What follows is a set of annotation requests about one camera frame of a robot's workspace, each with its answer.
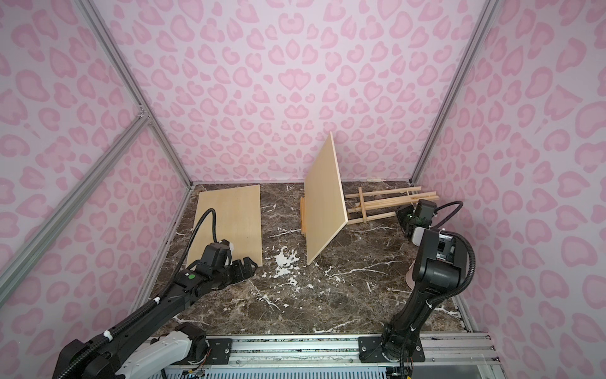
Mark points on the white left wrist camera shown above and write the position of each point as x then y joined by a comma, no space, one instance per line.
228,249

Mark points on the pink pencil cup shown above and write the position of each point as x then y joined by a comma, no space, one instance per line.
409,279

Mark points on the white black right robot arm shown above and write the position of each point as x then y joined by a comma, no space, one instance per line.
443,268

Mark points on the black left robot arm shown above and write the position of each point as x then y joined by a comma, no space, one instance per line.
104,354

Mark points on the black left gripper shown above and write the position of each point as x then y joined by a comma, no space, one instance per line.
237,271

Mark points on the light plywood board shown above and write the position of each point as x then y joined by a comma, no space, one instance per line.
238,219

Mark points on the small wooden easel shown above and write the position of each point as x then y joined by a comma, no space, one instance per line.
370,205

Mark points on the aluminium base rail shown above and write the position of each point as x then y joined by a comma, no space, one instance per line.
439,355

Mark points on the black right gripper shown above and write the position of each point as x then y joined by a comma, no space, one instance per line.
409,218

